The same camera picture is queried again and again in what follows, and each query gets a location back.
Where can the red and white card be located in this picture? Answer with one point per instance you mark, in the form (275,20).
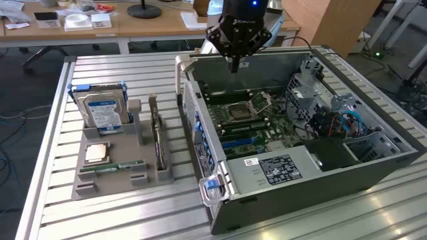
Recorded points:
(16,25)

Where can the black chair base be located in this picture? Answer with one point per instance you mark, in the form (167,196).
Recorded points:
(28,65)

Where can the metal drive cage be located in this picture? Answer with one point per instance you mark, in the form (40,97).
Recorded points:
(300,95)

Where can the green motherboard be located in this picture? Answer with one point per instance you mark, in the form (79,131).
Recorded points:
(276,130)

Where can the stack of white papers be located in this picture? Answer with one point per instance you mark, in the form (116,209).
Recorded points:
(193,22)

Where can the white tape roll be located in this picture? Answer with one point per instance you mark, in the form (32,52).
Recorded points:
(76,18)

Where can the green graphics card black fan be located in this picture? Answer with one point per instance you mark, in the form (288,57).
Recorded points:
(160,140)

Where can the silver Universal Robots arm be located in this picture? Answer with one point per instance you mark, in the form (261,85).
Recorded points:
(213,7)

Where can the metal disk bay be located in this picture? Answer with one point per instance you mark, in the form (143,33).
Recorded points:
(376,147)

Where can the grey cup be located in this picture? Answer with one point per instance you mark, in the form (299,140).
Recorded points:
(48,3)

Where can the clear plastic bag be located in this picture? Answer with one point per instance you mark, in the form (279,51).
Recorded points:
(13,12)

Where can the grey power supply unit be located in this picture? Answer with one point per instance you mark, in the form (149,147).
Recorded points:
(243,175)

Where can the green RAM stick white label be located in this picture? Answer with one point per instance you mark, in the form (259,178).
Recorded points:
(113,167)

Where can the grey parts rack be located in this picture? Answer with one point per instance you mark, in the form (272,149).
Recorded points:
(116,185)

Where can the white switch box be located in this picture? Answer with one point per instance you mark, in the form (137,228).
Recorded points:
(361,45)

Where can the wooden desk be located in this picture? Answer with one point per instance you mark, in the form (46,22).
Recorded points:
(40,33)

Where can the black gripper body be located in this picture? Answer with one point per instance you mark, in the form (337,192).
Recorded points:
(243,20)

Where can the power strip green light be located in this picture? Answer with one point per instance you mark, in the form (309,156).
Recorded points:
(377,54)

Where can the red small item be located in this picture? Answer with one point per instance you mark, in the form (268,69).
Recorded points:
(103,8)

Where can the small cardboard box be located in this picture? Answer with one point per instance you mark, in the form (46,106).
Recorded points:
(200,8)

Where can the black round lamp base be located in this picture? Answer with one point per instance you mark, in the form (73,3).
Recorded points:
(144,12)

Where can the white cube box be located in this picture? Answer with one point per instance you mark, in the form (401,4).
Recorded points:
(100,22)

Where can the white flat box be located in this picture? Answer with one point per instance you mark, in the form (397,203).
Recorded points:
(77,28)

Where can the hard disk in blue carrier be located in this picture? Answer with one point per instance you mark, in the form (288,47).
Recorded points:
(100,112)

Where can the metal socket cover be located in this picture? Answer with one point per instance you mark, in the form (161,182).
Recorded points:
(253,100)

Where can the white desk frame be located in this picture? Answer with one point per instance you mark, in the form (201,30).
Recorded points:
(420,55)

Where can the dark small item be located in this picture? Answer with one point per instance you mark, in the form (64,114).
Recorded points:
(87,8)

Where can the beige tape roll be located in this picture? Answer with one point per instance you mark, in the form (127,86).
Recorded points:
(64,2)

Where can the CPU socket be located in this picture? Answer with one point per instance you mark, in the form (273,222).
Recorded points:
(240,112)

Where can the silver CPU chip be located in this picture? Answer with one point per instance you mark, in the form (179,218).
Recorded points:
(96,152)

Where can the white box black top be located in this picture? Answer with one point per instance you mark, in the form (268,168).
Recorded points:
(48,23)

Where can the dark grey open PC case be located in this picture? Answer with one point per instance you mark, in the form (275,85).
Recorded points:
(300,200)

